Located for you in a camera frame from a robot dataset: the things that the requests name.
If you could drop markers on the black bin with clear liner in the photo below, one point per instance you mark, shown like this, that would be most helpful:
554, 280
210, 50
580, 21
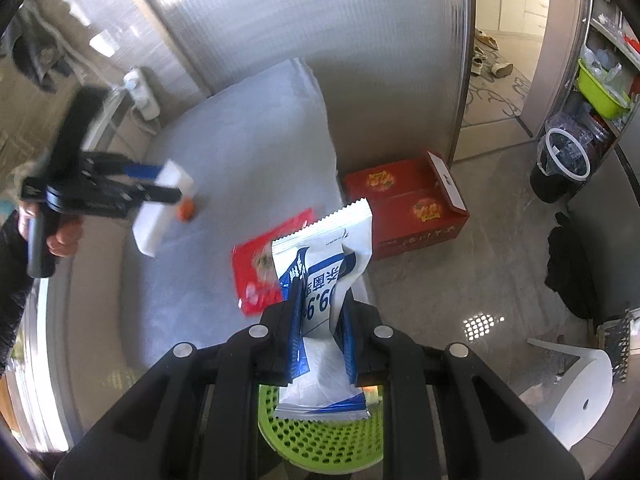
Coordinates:
560, 170

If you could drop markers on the white foam block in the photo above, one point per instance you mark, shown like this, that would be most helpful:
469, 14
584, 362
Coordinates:
160, 220

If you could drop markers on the grey foam mat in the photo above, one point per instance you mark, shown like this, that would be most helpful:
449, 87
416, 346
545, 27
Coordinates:
225, 160

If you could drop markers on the white and blue packet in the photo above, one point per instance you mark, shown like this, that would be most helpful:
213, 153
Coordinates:
325, 270

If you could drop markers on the red cardboard box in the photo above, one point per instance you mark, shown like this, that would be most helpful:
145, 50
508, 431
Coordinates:
400, 200

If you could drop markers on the patterned floor rug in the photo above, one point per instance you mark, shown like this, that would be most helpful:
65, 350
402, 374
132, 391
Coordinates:
495, 102

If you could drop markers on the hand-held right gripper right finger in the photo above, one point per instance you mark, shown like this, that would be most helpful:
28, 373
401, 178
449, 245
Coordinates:
350, 340

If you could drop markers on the white power strip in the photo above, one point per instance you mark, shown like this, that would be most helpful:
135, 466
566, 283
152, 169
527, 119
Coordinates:
141, 92

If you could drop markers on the beige shoe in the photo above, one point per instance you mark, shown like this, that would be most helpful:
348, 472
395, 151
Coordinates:
501, 69
486, 39
477, 62

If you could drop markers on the storage shelf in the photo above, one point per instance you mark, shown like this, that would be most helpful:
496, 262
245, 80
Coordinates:
615, 20

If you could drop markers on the green perforated basket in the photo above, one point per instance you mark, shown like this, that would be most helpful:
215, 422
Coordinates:
320, 440

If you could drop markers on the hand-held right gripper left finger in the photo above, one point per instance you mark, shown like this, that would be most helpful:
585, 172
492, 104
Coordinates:
296, 330

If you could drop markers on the dark patterned bag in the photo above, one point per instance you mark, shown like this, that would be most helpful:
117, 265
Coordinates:
617, 350

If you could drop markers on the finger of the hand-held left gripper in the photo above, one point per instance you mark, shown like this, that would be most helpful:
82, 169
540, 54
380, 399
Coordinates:
162, 195
142, 170

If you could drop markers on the hanging dark grey cloth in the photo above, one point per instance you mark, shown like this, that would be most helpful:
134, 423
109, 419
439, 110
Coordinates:
42, 57

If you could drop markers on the red snack packet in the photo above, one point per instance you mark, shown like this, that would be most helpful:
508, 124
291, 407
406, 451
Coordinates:
255, 270

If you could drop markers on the green plastic basin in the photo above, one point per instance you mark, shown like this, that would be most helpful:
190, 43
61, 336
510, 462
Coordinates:
600, 92

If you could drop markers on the white plastic stool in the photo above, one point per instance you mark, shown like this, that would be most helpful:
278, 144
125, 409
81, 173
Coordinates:
575, 395

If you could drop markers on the black cloth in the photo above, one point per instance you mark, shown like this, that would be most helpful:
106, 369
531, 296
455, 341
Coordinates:
570, 265

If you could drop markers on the person's left hand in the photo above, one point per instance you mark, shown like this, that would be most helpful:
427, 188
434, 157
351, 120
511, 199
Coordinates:
65, 240

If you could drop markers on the frosted glass sliding door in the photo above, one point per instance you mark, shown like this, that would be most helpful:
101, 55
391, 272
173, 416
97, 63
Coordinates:
300, 20

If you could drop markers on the small orange cap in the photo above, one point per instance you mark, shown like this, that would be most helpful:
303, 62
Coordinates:
186, 210

